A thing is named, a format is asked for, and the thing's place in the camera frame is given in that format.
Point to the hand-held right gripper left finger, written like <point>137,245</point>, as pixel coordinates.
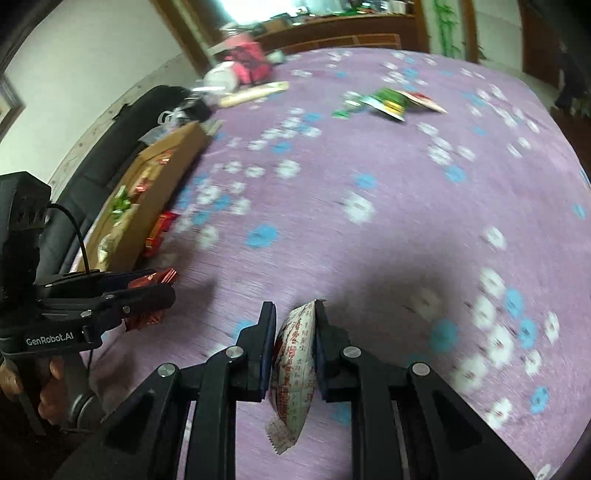
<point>256,350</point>

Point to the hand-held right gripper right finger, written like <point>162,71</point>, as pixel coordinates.
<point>330,360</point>

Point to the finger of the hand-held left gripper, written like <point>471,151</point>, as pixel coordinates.
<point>111,280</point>
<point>138,301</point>

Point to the dark red foil snack packet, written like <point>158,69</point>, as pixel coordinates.
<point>141,184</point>
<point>159,277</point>

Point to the white and green snack packet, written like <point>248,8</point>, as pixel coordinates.
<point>104,249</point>

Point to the white and red snack packet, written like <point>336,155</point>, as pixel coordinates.
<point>295,364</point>

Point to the green foil snack packet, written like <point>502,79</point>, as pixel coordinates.
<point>121,203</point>

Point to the cardboard tray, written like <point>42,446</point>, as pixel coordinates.
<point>161,194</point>

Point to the small green snack packet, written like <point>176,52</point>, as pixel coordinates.
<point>348,110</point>

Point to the green pea snack packet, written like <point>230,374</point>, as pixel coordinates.
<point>385,99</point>

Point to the person's left hand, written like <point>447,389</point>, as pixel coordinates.
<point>51,387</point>

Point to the red and orange snack packet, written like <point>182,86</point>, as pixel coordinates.
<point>159,230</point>

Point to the small red snack packet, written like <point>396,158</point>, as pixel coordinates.
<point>162,158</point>

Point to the black leather sofa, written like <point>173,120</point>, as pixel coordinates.
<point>106,138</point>

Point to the clear plastic bags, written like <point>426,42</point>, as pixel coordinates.
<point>168,119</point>

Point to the white round lid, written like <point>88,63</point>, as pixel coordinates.
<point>221,76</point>

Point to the cream squeeze tube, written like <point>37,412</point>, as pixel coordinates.
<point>254,92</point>

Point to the jar in pink knitted cover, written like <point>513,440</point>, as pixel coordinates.
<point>247,62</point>

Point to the white-edged red snack packet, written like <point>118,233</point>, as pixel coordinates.
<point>422,100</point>

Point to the brown wooden cabinet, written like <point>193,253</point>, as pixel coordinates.
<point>323,41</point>

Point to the brown wooden door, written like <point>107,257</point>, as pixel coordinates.
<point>538,46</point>

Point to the framed wall picture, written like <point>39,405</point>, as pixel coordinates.
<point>9,104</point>

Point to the green bamboo wall decal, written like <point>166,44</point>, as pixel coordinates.
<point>445,27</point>

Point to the dark coat on stair post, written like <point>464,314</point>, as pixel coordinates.
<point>568,78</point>

